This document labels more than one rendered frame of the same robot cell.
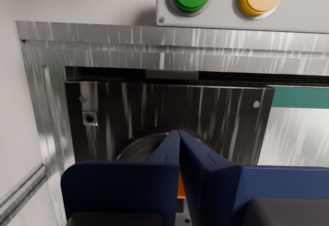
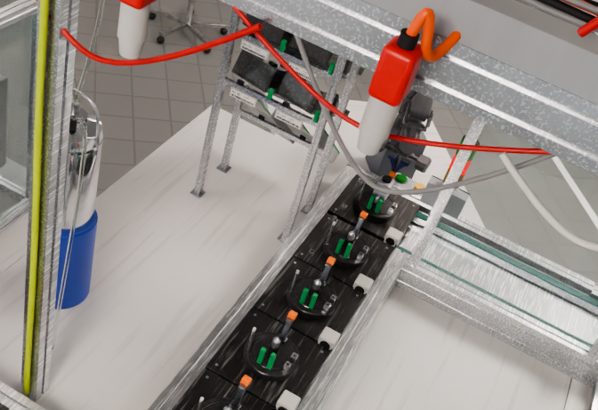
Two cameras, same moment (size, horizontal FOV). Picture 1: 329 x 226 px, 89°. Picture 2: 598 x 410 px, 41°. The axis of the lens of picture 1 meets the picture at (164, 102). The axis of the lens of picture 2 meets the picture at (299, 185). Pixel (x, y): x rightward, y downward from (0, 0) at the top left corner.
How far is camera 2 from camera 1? 2.62 m
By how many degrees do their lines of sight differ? 69
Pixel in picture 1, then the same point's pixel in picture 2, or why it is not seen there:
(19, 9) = (328, 171)
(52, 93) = (348, 175)
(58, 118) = (345, 180)
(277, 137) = not seen: hidden behind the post
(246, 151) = (408, 215)
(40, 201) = (270, 222)
